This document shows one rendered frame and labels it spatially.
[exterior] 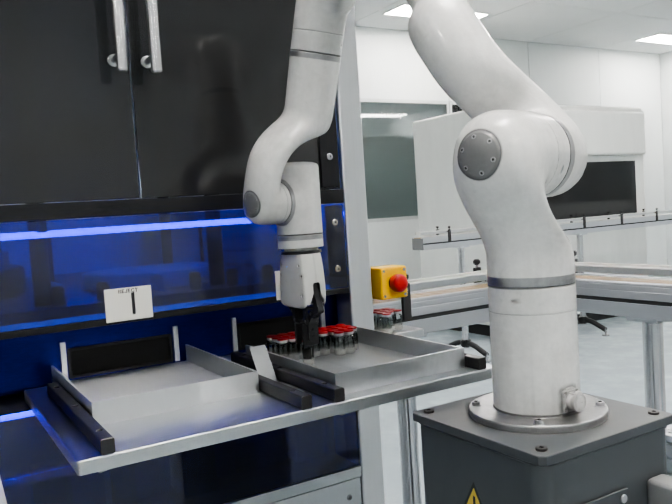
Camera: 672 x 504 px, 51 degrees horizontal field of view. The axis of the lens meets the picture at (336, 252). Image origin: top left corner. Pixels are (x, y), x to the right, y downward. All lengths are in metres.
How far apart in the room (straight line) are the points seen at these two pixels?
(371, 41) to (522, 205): 6.48
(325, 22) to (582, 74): 8.23
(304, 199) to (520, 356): 0.49
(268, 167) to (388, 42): 6.31
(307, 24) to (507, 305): 0.58
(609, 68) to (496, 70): 8.76
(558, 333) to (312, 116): 0.56
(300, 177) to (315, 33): 0.25
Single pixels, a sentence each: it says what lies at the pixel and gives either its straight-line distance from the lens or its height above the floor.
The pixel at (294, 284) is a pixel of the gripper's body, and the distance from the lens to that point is 1.29.
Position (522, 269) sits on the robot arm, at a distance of 0.98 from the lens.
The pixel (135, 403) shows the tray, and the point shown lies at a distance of 1.11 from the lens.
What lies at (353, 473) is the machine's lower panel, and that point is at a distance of 1.63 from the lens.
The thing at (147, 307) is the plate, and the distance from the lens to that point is 1.36.
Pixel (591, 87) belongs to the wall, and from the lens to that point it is 9.50.
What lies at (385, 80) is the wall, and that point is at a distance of 7.37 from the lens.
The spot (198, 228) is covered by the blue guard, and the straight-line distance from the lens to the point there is 1.39.
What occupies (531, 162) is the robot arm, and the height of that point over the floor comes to 1.21.
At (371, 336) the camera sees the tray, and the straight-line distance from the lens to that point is 1.48.
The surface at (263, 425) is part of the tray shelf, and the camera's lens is 1.03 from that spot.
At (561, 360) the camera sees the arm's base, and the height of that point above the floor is 0.95.
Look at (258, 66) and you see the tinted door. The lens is 1.49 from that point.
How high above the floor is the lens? 1.17
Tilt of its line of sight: 3 degrees down
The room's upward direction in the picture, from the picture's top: 4 degrees counter-clockwise
